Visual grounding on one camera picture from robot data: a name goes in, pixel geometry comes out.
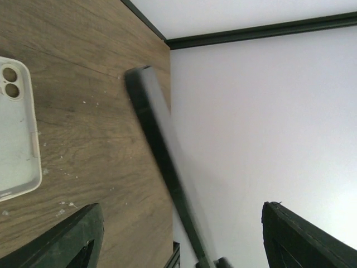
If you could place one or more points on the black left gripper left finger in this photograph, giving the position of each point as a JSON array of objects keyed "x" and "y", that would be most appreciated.
[{"x": 74, "y": 242}]

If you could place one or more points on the beige phone case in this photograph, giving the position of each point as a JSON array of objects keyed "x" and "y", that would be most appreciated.
[{"x": 21, "y": 170}]

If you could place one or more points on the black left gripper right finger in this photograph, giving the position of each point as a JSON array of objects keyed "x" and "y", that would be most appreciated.
[{"x": 291, "y": 241}]

